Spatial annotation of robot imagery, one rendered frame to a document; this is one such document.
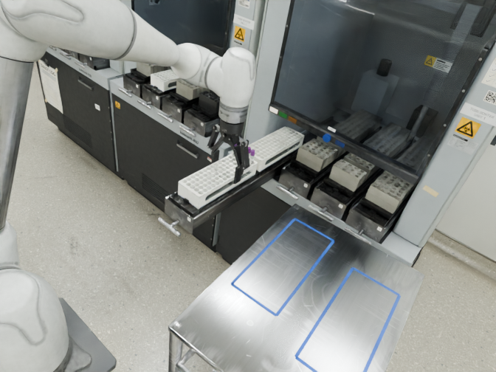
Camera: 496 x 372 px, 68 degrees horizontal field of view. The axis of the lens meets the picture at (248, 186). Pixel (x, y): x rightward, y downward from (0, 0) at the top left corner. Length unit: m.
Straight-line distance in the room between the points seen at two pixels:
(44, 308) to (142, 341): 1.04
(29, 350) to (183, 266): 1.31
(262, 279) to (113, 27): 0.69
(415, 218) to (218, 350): 0.81
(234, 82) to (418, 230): 0.80
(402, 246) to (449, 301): 1.08
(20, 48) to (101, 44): 0.16
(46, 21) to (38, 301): 0.50
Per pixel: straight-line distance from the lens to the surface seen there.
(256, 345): 0.92
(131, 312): 1.93
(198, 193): 1.18
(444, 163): 1.28
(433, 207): 1.35
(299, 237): 1.16
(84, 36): 0.67
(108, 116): 2.32
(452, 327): 2.35
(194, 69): 1.13
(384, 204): 1.39
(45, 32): 0.66
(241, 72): 1.07
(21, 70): 0.82
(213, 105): 1.70
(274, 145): 1.47
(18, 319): 0.83
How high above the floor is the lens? 1.62
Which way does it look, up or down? 38 degrees down
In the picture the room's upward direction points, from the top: 11 degrees clockwise
